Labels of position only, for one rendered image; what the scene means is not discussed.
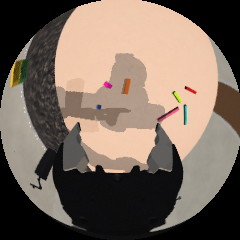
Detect magenta rod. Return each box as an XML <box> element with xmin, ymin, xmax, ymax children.
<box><xmin>104</xmin><ymin>82</ymin><xmax>113</xmax><ymax>89</ymax></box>

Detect lime green rod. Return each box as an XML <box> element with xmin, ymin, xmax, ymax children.
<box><xmin>172</xmin><ymin>91</ymin><xmax>182</xmax><ymax>103</ymax></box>

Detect orange rod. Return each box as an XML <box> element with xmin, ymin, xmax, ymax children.
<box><xmin>124</xmin><ymin>78</ymin><xmax>131</xmax><ymax>94</ymax></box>

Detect pink rod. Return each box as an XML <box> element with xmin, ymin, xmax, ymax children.
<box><xmin>158</xmin><ymin>107</ymin><xmax>179</xmax><ymax>122</ymax></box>

